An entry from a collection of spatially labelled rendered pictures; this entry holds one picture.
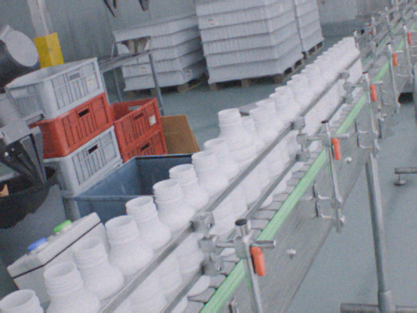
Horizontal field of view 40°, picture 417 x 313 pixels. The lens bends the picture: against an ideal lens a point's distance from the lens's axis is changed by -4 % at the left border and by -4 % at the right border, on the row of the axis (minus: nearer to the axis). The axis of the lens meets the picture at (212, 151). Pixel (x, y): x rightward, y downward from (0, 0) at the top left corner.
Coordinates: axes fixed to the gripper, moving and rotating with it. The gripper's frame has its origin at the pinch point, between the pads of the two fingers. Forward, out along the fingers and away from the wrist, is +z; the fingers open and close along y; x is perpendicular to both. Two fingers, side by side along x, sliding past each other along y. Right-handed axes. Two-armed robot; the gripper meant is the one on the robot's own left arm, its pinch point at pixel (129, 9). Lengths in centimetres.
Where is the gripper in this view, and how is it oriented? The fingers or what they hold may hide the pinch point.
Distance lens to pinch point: 105.1
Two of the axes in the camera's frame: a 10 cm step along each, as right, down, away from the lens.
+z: 2.0, 9.4, 2.8
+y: -8.8, 0.5, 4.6
